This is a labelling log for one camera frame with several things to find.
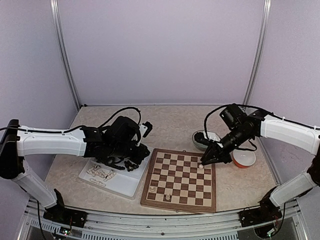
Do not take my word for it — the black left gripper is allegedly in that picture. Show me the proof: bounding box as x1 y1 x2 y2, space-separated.
109 141 150 165

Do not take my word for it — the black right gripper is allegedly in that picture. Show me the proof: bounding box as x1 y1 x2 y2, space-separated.
201 126 252 165

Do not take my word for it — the white plastic divided tray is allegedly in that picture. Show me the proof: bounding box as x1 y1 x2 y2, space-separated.
78 156 151 200

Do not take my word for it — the wooden chess board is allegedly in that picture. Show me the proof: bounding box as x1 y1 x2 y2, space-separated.
140 148 217 214

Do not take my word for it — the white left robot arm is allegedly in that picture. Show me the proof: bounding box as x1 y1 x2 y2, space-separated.
0 116 153 227

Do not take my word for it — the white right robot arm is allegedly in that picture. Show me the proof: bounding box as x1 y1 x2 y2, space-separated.
201 103 320 227

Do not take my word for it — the pile of dark chess pieces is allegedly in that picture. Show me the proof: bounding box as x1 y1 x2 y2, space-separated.
97 160 140 172

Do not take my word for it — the pile of white chess pieces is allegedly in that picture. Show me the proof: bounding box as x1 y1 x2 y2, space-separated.
86 165 117 187

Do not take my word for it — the green ceramic bowl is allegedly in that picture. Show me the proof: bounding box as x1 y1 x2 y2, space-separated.
192 130 223 152

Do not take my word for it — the orange white bowl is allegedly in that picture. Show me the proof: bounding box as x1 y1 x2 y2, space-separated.
232 149 256 169

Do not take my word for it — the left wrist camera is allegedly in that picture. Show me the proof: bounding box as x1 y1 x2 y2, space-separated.
139 121 153 138

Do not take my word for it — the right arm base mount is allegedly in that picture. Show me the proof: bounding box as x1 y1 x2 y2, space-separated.
238 206 283 227

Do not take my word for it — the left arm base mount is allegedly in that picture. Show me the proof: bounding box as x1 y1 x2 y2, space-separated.
43 205 88 228

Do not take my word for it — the front aluminium rail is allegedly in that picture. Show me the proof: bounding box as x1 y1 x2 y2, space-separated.
15 199 309 240

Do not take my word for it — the right aluminium frame post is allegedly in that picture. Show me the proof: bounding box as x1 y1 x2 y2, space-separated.
242 0 272 105

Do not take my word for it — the aluminium frame post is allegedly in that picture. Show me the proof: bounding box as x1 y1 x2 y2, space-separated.
50 0 82 111
242 0 272 105

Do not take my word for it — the left aluminium frame post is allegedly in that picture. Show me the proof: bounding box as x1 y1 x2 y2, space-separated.
50 0 82 111

